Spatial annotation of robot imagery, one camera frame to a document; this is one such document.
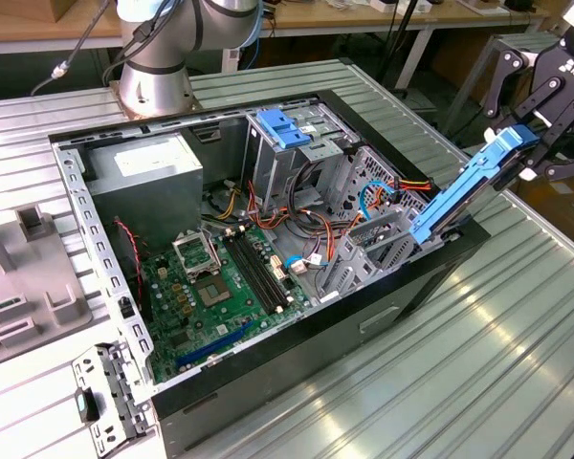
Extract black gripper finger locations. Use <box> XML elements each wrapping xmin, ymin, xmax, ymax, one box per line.
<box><xmin>482</xmin><ymin>47</ymin><xmax>568</xmax><ymax>138</ymax></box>
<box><xmin>520</xmin><ymin>95</ymin><xmax>574</xmax><ymax>182</ymax></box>

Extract hard disk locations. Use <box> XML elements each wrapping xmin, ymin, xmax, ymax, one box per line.
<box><xmin>408</xmin><ymin>122</ymin><xmax>541</xmax><ymax>249</ymax></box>

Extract red yellow power wire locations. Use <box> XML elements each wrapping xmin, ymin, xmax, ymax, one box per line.
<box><xmin>372</xmin><ymin>175</ymin><xmax>434</xmax><ymax>212</ymax></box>

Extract blue SATA wire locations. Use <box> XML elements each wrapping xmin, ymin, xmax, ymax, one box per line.
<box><xmin>358</xmin><ymin>180</ymin><xmax>398</xmax><ymax>221</ymax></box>
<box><xmin>284</xmin><ymin>254</ymin><xmax>329</xmax><ymax>277</ymax></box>

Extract metal disk bay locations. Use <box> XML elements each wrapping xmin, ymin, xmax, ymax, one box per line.
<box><xmin>315</xmin><ymin>205</ymin><xmax>447</xmax><ymax>305</ymax></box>

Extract brown cardboard floor box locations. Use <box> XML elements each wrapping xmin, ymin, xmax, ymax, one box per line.
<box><xmin>495</xmin><ymin>152</ymin><xmax>574</xmax><ymax>240</ymax></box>

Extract wooden desk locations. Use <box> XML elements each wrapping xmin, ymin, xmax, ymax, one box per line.
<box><xmin>0</xmin><ymin>0</ymin><xmax>551</xmax><ymax>92</ymax></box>

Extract blue drive cage latch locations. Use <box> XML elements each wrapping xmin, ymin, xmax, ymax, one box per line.
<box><xmin>256</xmin><ymin>109</ymin><xmax>313</xmax><ymax>150</ymax></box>

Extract metal optical drive cage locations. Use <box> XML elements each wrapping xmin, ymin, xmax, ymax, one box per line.
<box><xmin>241</xmin><ymin>102</ymin><xmax>363</xmax><ymax>214</ymax></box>

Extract black RAM slot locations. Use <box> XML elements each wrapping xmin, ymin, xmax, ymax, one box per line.
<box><xmin>236</xmin><ymin>228</ymin><xmax>291</xmax><ymax>308</ymax></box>
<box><xmin>222</xmin><ymin>231</ymin><xmax>277</xmax><ymax>316</ymax></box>

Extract black open PC case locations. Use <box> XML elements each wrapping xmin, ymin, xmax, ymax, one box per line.
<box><xmin>47</xmin><ymin>88</ymin><xmax>492</xmax><ymax>453</ymax></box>

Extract CPU socket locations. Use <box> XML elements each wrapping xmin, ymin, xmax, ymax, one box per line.
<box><xmin>192</xmin><ymin>273</ymin><xmax>236</xmax><ymax>313</ymax></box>

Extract metal socket cover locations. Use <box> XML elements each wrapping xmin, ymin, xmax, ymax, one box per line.
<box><xmin>170</xmin><ymin>228</ymin><xmax>222</xmax><ymax>279</ymax></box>

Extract grey power supply unit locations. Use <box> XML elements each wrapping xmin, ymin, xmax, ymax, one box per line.
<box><xmin>83</xmin><ymin>131</ymin><xmax>206</xmax><ymax>245</ymax></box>

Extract green motherboard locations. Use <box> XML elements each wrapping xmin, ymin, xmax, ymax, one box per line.
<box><xmin>141</xmin><ymin>224</ymin><xmax>312</xmax><ymax>383</ymax></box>

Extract blue expansion slot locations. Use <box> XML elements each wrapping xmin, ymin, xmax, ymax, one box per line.
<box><xmin>174</xmin><ymin>319</ymin><xmax>255</xmax><ymax>369</ymax></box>

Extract grey parts rack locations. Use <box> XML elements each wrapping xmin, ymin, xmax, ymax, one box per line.
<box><xmin>0</xmin><ymin>188</ymin><xmax>95</xmax><ymax>355</ymax></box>

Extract thick black cable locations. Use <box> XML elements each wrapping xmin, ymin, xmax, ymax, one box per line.
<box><xmin>288</xmin><ymin>155</ymin><xmax>329</xmax><ymax>219</ymax></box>

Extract coloured wire bundle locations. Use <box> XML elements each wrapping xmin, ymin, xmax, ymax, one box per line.
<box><xmin>245</xmin><ymin>179</ymin><xmax>348</xmax><ymax>269</ymax></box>

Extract yellow black power wires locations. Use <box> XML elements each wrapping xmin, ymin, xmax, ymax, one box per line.
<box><xmin>205</xmin><ymin>184</ymin><xmax>244</xmax><ymax>222</ymax></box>

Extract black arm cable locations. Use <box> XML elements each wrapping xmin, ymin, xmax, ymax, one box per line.
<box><xmin>31</xmin><ymin>0</ymin><xmax>114</xmax><ymax>97</ymax></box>

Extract metal card retention bracket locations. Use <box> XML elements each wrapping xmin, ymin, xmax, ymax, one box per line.
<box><xmin>70</xmin><ymin>339</ymin><xmax>158</xmax><ymax>454</ymax></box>

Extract black blue bracket latch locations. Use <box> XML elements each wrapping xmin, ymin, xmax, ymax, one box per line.
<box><xmin>74</xmin><ymin>386</ymin><xmax>101</xmax><ymax>423</ymax></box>

